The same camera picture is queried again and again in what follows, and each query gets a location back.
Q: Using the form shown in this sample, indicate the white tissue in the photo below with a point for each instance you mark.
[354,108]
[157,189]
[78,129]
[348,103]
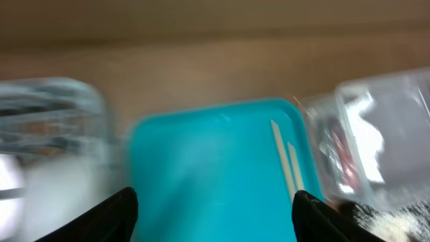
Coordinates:
[367,138]

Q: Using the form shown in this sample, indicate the red snack wrapper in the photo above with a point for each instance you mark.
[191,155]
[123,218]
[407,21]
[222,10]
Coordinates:
[340,155]

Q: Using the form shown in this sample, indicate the grey bowl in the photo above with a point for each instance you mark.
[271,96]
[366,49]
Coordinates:
[58,191]

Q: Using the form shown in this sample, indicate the teal serving tray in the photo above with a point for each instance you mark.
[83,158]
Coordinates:
[215,174]

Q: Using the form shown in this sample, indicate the grey plastic dish rack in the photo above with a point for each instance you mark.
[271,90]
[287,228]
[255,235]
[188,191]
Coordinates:
[40,116]

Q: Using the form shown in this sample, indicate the clear plastic bin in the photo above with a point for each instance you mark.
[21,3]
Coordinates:
[401,115]

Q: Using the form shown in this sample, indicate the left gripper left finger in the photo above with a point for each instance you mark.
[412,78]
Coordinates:
[113,220]

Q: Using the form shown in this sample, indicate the wooden chopstick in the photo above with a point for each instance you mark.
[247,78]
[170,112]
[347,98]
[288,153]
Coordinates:
[296,168]
[284,160]

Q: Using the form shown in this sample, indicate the black tray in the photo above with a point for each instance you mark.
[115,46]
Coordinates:
[407,224]

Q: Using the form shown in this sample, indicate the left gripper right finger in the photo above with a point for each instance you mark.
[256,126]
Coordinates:
[315,221]

